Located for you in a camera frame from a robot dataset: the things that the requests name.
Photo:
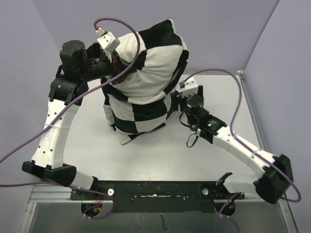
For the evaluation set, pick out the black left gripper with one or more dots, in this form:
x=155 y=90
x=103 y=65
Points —
x=114 y=65

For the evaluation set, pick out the black white checkered pillowcase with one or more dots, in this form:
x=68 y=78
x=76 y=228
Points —
x=128 y=119

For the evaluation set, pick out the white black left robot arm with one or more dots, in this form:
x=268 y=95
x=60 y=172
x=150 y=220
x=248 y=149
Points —
x=79 y=66

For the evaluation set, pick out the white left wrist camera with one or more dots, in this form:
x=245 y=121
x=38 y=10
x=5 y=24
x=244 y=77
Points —
x=107 y=41

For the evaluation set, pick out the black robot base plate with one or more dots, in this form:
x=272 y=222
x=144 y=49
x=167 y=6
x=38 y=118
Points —
x=157 y=196

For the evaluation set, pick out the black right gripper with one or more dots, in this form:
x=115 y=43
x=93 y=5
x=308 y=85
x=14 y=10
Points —
x=177 y=98

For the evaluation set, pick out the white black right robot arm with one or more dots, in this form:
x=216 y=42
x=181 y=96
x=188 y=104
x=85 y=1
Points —
x=272 y=174

